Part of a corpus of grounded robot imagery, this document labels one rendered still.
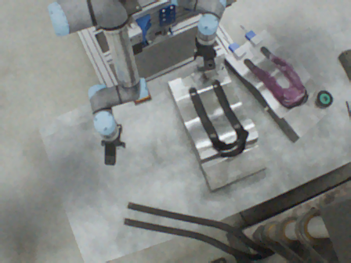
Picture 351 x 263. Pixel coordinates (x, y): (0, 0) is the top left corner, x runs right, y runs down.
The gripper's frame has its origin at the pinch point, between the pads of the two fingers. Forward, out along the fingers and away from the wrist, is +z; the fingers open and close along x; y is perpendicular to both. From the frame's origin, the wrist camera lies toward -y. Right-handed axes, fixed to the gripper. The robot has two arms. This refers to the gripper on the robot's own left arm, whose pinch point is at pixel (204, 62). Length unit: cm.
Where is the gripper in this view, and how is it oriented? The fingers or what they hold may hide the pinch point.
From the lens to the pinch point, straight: 200.4
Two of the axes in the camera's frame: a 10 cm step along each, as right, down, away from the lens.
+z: 0.0, 2.6, 9.7
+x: -9.9, 1.4, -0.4
